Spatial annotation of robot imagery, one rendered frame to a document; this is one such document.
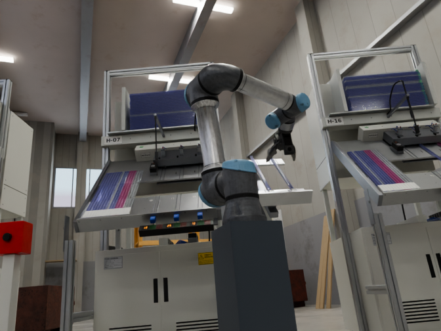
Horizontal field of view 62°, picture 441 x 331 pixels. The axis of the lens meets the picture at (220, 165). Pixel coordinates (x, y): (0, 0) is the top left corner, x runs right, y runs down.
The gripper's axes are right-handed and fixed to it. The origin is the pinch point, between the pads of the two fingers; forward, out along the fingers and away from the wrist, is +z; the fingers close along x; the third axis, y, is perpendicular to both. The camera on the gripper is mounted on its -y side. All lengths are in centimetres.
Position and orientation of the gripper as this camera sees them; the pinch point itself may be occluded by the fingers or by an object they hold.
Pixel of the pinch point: (280, 162)
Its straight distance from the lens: 193.8
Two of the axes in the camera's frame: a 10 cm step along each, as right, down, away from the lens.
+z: -0.5, 7.9, 6.1
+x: -9.9, 0.4, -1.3
